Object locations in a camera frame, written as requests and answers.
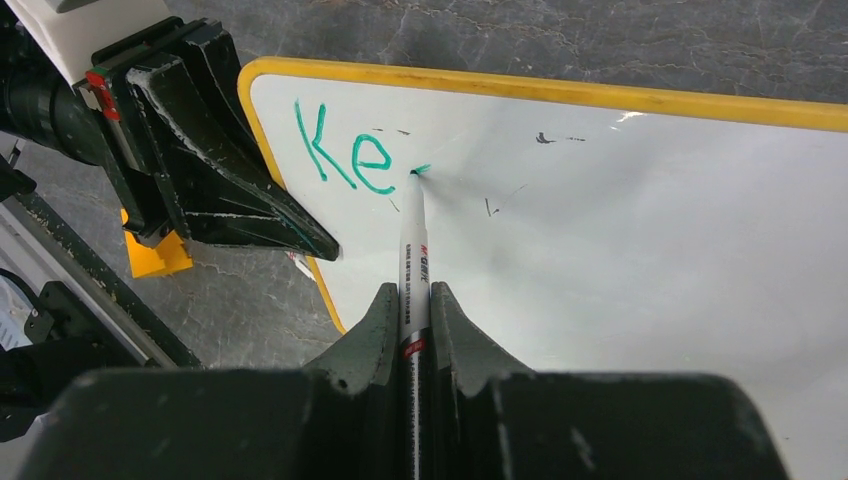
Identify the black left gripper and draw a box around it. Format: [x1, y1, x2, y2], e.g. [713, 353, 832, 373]
[83, 16, 340, 260]

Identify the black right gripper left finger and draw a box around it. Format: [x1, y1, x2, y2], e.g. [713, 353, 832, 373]
[304, 283, 399, 479]

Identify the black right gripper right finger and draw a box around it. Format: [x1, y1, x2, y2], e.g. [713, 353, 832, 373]
[430, 282, 530, 479]

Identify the green whiteboard marker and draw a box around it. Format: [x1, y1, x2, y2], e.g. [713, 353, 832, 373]
[398, 168, 431, 479]

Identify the white board orange frame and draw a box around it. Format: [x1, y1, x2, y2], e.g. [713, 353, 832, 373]
[238, 57, 847, 479]

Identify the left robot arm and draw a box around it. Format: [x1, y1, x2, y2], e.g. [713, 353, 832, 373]
[1, 1, 340, 260]

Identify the purple capped marker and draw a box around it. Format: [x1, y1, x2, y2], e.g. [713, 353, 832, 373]
[286, 251, 316, 282]

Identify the yellow toy wedge block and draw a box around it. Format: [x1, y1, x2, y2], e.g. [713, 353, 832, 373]
[124, 231, 194, 279]

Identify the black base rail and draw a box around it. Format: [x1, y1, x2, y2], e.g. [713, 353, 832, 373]
[0, 192, 203, 442]

